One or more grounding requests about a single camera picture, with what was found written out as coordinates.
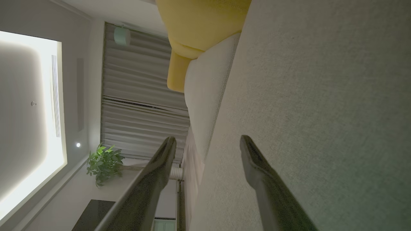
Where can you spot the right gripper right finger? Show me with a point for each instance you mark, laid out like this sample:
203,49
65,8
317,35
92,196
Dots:
269,192

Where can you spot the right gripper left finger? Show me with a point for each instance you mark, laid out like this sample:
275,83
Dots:
151,192

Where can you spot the green leafy house plant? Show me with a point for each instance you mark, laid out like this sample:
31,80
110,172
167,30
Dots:
104,163

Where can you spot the grey pleated curtain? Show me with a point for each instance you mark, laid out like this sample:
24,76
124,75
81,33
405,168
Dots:
138,80

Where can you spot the yellow sofa back cushion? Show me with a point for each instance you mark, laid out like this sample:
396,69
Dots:
199,25

